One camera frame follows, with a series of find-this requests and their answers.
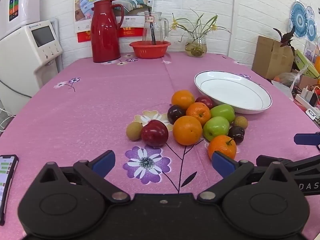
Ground green flowering plant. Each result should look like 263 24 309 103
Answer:
169 9 232 43

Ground red thermos jug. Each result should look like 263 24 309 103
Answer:
90 0 125 63

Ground white water dispenser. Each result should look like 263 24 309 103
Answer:
0 19 63 117

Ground orange bag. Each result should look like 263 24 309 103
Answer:
314 55 320 84

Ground brown round fruit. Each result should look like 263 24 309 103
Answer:
126 122 143 140
234 116 249 129

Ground black stick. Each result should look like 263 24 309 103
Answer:
148 7 157 45

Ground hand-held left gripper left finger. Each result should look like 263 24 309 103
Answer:
37 150 130 203

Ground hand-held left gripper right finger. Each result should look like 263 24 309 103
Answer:
197 151 290 203

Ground red apple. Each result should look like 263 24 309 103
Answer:
195 96 215 109
141 120 169 147

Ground white charger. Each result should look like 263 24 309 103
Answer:
301 86 312 100

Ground smooth orange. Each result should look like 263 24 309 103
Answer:
171 90 195 110
172 116 203 146

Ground green box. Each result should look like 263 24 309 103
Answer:
294 49 320 79

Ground dark purple plant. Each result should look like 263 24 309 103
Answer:
273 26 297 55

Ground glass pitcher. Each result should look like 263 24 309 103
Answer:
142 12 169 43

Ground bedding wall poster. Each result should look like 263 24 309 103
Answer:
74 0 156 43

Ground dark purple plum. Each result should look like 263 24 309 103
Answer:
167 105 187 125
227 126 245 144

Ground medium blue wall fan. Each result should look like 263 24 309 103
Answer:
306 19 317 42

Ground pink floral tablecloth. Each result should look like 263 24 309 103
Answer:
0 52 320 240

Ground white wall conduit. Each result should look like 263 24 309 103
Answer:
226 0 238 56

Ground clear plastic bag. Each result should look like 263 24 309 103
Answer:
273 72 300 87

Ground white wall appliance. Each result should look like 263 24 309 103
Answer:
0 0 42 40

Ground purple framed picture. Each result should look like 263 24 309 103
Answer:
304 40 318 60

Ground red plastic basket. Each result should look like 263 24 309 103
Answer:
129 41 172 59

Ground white plastic container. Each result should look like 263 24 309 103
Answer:
271 80 295 101

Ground glass vase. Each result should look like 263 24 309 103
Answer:
185 36 207 57

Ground smartphone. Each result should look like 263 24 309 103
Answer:
0 154 19 226

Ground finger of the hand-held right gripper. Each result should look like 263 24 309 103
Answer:
294 134 320 151
256 155 320 178

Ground white device with round logo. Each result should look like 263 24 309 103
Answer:
306 109 320 120

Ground white rimmed plate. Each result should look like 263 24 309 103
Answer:
194 70 272 114

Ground white power strip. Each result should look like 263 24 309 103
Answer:
295 94 320 118

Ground blue patterned wall plates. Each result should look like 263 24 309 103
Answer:
290 1 308 38

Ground green apple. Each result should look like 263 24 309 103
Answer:
210 104 235 124
202 116 230 142

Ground tangerine with stem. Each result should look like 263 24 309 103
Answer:
186 102 211 127
207 135 237 160

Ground pink cardboard box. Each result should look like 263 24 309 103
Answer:
299 74 319 88

